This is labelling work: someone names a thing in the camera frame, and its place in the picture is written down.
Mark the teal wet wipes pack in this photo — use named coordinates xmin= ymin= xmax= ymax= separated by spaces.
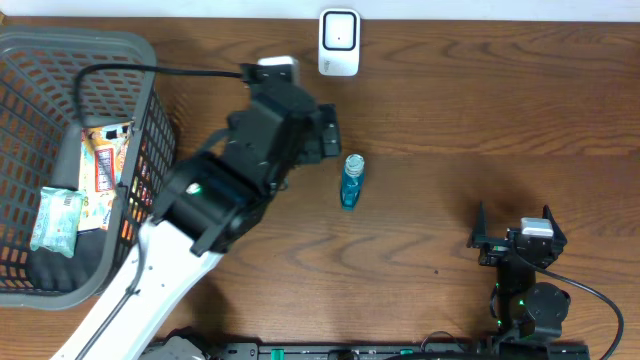
xmin=30 ymin=187 xmax=85 ymax=258

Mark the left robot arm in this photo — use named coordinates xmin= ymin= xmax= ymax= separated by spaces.
xmin=54 ymin=76 xmax=341 ymax=359

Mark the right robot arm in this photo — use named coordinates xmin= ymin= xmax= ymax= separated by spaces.
xmin=467 ymin=206 xmax=570 ymax=344

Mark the blue liquid bottle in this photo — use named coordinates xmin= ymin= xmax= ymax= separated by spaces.
xmin=340 ymin=154 xmax=365 ymax=211

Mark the grey plastic shopping basket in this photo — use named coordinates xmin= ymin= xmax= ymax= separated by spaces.
xmin=1 ymin=26 xmax=176 ymax=310

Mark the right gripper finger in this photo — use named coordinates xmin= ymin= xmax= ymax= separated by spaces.
xmin=471 ymin=202 xmax=488 ymax=239
xmin=542 ymin=205 xmax=567 ymax=245

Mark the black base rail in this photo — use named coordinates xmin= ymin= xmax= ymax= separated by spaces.
xmin=144 ymin=340 xmax=591 ymax=360

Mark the yellow snack package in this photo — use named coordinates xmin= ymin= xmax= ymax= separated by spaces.
xmin=78 ymin=122 xmax=131 ymax=232

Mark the white barcode scanner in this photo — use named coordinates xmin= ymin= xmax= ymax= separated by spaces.
xmin=318 ymin=8 xmax=361 ymax=77

